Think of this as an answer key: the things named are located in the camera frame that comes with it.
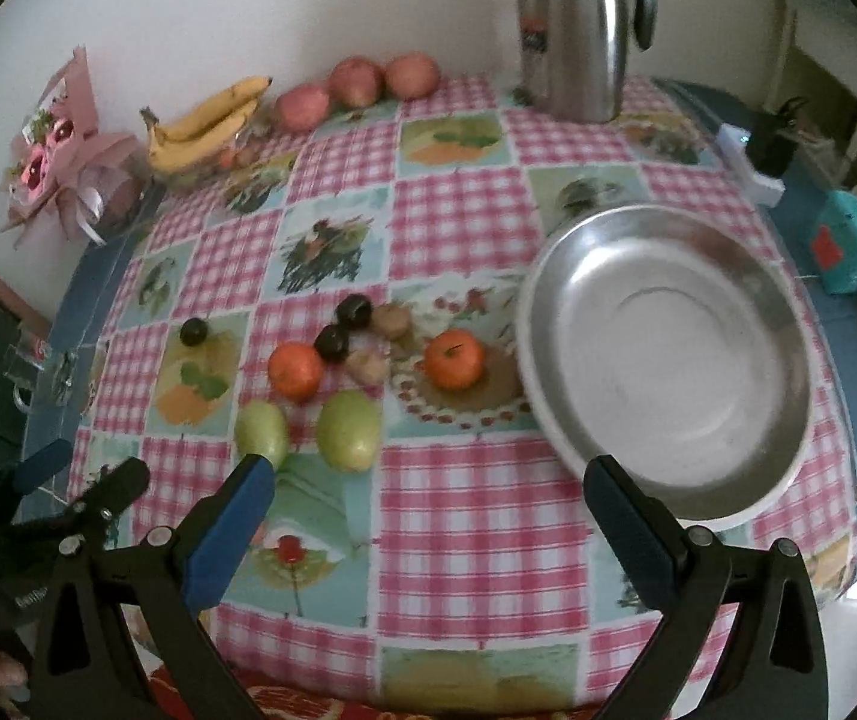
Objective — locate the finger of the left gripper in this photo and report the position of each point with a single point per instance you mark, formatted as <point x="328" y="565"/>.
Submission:
<point x="97" y="512"/>
<point x="39" y="468"/>

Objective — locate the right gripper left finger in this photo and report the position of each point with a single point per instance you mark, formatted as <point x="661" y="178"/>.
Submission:
<point x="89" y="665"/>

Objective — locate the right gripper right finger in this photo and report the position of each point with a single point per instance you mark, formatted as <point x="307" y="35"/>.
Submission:
<point x="773" y="664"/>

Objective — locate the green fruit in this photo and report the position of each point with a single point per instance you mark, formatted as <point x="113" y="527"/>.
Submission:
<point x="261" y="429"/>
<point x="348" y="431"/>

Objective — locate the orange tangerine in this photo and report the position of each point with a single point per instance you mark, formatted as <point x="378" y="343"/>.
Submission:
<point x="454" y="360"/>
<point x="295" y="371"/>

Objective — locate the dark plum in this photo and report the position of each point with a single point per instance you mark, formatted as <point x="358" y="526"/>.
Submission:
<point x="354" y="312"/>
<point x="333" y="344"/>
<point x="193" y="332"/>

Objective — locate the brown kiwi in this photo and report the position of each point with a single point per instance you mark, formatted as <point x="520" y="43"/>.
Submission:
<point x="368" y="368"/>
<point x="391" y="321"/>

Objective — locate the person's left hand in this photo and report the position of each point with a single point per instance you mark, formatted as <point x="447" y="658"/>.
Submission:
<point x="12" y="675"/>

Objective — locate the small glass cup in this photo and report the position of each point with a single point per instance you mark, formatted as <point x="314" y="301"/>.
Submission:
<point x="25" y="361"/>

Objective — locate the checkered picture tablecloth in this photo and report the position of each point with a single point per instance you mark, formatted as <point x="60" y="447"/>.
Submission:
<point x="460" y="572"/>

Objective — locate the pink flower bouquet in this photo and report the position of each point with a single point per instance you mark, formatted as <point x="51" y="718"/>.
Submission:
<point x="70" y="178"/>

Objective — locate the large steel plate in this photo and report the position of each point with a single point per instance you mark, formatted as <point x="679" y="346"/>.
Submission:
<point x="648" y="334"/>

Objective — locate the clear glass fruit bowl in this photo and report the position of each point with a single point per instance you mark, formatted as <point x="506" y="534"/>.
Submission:
<point x="241" y="151"/>

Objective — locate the yellow banana bunch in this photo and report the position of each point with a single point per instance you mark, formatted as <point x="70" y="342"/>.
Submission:
<point x="209" y="127"/>

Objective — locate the red apple left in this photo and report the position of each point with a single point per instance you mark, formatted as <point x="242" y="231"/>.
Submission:
<point x="304" y="108"/>

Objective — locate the red apple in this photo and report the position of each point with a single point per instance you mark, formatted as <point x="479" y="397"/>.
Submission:
<point x="412" y="76"/>
<point x="304" y="108"/>
<point x="356" y="83"/>

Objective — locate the teal box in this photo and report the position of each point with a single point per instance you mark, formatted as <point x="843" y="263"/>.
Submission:
<point x="833" y="243"/>

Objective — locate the red apple middle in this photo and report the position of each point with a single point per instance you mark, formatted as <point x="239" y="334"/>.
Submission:
<point x="356" y="83"/>

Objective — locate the red apple right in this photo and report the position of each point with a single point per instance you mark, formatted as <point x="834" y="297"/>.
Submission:
<point x="412" y="76"/>

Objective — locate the white shelf unit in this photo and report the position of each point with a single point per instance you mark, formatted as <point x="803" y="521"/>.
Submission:
<point x="816" y="60"/>

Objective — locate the steel thermos jug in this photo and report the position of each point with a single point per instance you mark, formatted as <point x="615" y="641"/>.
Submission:
<point x="574" y="54"/>

